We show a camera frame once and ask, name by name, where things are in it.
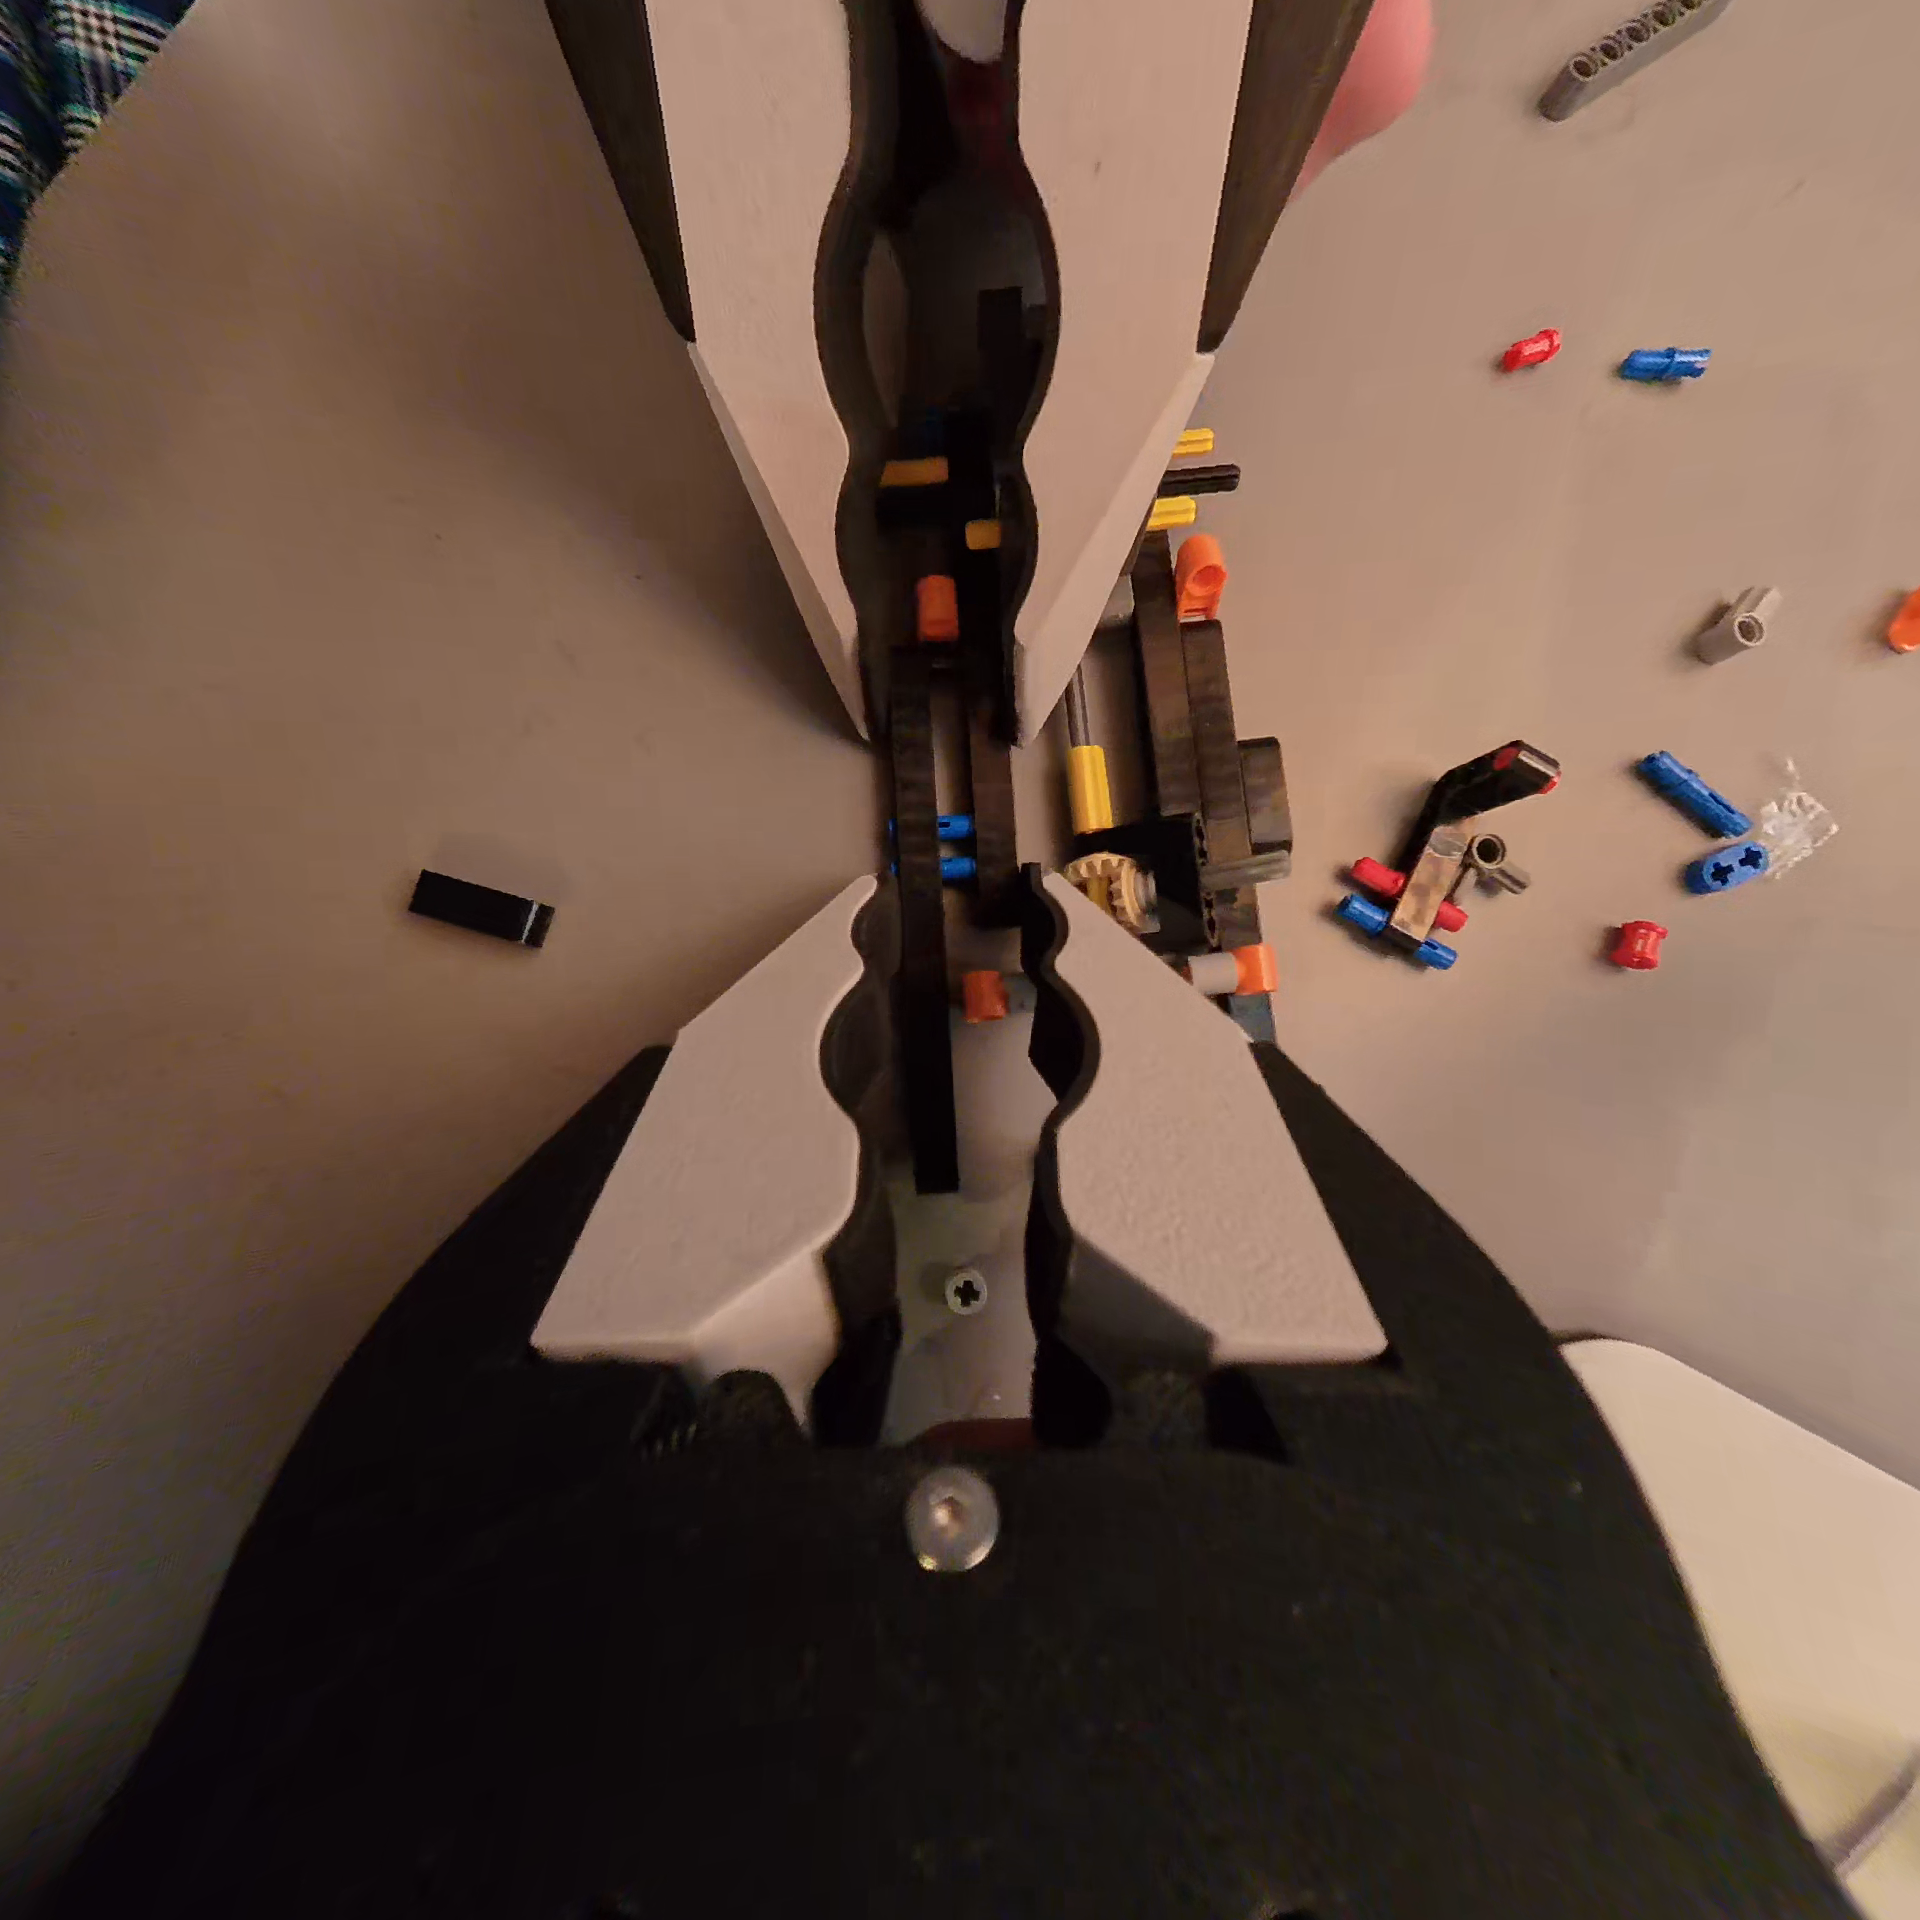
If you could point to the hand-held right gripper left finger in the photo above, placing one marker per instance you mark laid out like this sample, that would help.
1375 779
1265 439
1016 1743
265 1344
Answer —
705 1200

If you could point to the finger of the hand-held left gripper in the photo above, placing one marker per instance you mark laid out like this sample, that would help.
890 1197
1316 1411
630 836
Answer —
750 224
1141 224

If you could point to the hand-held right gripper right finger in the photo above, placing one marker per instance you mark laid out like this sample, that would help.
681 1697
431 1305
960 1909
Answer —
1200 1200

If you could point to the black short lego beam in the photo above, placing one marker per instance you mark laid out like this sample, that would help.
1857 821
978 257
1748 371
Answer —
481 909

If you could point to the lego vehicle chassis assembly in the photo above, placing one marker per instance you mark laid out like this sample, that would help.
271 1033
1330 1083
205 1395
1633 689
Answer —
1200 720

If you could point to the red lego pin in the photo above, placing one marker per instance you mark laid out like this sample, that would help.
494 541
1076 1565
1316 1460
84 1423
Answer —
1529 350

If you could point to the black angled lego subassembly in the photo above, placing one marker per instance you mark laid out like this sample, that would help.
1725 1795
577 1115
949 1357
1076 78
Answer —
1441 839

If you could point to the red lego bush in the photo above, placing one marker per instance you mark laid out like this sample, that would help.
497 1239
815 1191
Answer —
1638 945

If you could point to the grey long lego beam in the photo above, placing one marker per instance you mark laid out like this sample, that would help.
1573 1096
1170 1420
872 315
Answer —
1628 54

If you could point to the blue short lego pin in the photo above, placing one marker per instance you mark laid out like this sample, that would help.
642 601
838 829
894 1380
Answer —
1663 364

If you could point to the blue small lego liftarm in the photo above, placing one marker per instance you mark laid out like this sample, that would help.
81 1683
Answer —
1725 868

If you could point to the blue long lego pin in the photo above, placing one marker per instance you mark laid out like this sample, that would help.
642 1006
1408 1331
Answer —
1693 796

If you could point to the transparent lego piece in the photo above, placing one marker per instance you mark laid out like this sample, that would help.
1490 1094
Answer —
1798 821

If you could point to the grey lego pin connector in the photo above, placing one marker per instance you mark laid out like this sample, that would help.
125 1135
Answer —
1738 628

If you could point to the orange lego piece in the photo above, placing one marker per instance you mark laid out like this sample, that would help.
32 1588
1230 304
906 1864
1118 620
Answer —
1905 620

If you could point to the person's left hand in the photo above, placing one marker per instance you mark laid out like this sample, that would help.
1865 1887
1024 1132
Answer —
1381 77

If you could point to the blue plaid shirt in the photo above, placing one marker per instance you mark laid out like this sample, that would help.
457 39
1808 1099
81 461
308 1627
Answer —
76 91

